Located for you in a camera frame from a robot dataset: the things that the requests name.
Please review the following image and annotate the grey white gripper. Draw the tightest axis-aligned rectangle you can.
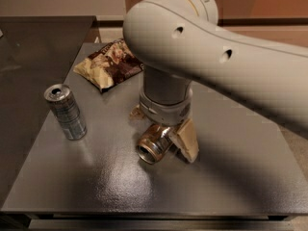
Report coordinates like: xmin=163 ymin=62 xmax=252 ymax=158
xmin=129 ymin=90 xmax=199 ymax=163

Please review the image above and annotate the orange soda can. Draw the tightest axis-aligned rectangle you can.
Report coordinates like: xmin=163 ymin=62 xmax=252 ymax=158
xmin=137 ymin=124 xmax=173 ymax=165

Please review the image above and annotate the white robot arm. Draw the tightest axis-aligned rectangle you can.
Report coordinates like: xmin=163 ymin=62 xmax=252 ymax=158
xmin=123 ymin=0 xmax=308 ymax=162

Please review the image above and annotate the tall silver slim can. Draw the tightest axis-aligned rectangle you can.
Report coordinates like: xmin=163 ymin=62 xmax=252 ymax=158
xmin=44 ymin=84 xmax=87 ymax=141

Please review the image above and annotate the brown salt chip bag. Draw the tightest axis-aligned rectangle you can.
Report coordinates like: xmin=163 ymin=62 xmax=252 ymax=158
xmin=73 ymin=38 xmax=143 ymax=92

